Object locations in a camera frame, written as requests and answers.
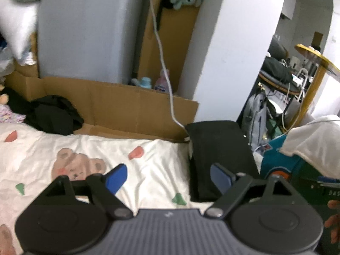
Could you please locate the pink bottle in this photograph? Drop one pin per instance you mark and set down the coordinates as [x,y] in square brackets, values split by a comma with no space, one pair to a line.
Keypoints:
[162,82]

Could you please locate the white cloth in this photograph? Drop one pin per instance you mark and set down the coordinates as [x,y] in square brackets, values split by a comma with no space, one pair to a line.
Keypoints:
[313,143]

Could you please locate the flattened cardboard sheet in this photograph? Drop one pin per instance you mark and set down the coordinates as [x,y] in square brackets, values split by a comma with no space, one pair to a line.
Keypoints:
[119,106]

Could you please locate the pink floral cloth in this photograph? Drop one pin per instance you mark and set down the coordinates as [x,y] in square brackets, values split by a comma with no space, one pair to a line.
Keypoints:
[12,115]

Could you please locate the white power strip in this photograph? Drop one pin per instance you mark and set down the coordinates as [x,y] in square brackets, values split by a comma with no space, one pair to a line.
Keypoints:
[297,79]

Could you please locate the black embroidered garment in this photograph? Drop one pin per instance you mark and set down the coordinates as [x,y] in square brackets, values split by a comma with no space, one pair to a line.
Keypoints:
[220,143]

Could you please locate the person's right hand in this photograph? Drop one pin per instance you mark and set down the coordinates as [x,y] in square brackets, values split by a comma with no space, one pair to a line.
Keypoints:
[335,221]

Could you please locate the black clothes pile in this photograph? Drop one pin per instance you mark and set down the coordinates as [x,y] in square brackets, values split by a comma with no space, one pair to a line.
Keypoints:
[53,117]

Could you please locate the light blue bottle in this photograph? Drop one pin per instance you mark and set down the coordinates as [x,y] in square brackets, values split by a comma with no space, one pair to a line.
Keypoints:
[143,83]

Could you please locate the grey backpack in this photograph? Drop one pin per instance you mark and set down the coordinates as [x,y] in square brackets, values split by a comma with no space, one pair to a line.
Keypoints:
[256,117]

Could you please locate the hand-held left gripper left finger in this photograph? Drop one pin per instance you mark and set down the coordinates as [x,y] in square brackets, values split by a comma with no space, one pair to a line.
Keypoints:
[117,176]

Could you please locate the folded plain black garment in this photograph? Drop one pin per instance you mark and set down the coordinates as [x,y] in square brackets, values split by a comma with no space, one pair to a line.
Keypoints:
[193,186]

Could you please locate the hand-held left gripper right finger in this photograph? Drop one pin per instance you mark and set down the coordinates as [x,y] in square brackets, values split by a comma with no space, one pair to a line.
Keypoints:
[220,178]

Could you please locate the cardboard box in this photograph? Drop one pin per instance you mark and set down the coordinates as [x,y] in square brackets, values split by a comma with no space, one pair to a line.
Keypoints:
[172,50]

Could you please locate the yellow round side table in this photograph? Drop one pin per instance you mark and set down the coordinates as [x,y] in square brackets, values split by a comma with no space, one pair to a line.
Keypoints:
[318,58]

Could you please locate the grey-blue appliance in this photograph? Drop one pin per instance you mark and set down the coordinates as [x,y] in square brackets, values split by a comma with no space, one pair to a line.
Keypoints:
[87,32]

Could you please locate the white pillow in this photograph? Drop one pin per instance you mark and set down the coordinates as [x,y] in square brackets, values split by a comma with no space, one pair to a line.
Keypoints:
[18,26]

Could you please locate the black chair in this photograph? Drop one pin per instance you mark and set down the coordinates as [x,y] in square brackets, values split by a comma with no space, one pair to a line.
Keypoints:
[277,69]

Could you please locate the small plush toy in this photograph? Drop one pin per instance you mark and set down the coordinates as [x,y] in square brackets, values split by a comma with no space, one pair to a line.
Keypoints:
[3,98]

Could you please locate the white bear-print bedsheet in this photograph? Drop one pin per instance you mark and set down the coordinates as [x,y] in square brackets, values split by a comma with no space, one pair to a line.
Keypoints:
[148,175]

